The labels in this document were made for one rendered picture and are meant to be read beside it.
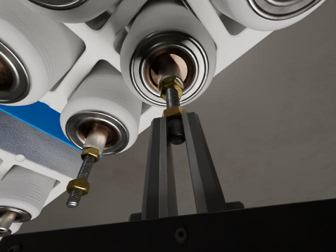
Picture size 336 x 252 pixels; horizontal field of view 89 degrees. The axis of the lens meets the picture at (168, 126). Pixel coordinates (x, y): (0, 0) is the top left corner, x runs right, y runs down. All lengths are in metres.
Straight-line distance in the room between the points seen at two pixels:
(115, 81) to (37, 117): 0.27
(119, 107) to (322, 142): 0.76
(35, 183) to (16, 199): 0.04
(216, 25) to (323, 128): 0.61
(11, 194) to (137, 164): 0.38
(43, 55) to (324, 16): 0.52
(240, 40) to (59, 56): 0.22
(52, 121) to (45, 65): 0.29
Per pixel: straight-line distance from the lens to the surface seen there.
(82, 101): 0.21
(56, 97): 0.31
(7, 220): 0.49
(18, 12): 0.24
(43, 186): 0.49
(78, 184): 0.18
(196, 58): 0.17
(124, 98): 0.23
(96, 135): 0.21
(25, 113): 0.48
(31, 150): 0.47
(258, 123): 0.63
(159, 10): 0.19
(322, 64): 0.60
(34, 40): 0.22
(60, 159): 0.48
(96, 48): 0.25
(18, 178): 0.49
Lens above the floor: 0.41
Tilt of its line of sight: 49 degrees down
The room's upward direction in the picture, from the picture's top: 176 degrees clockwise
